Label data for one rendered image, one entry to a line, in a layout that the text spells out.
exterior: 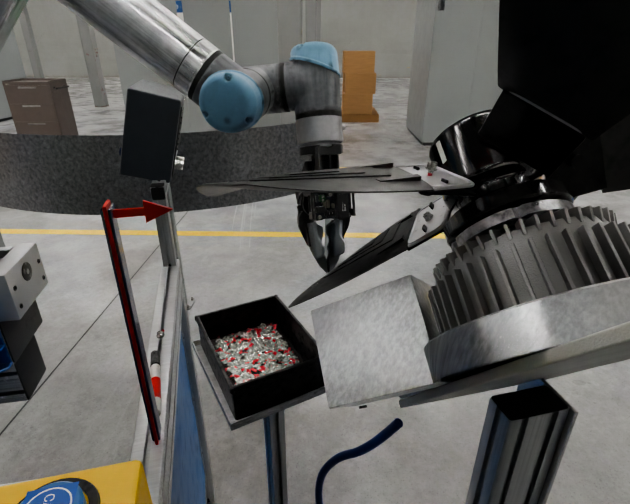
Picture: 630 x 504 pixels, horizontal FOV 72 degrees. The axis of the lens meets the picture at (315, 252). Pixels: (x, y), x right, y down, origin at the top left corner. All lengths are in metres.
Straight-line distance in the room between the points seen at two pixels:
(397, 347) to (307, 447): 1.24
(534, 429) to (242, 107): 0.56
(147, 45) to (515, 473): 0.74
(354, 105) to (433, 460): 7.44
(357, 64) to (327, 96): 7.81
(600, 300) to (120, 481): 0.38
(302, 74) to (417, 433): 1.44
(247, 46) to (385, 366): 6.14
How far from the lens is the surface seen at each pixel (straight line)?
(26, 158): 2.59
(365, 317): 0.55
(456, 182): 0.50
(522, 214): 0.50
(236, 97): 0.57
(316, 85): 0.70
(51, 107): 7.20
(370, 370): 0.55
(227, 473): 1.70
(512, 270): 0.44
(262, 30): 6.49
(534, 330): 0.40
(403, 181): 0.46
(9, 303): 0.90
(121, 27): 0.64
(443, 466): 1.75
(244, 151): 2.33
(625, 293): 0.42
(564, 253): 0.45
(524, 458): 0.71
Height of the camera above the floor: 1.34
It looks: 26 degrees down
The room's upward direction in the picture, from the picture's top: straight up
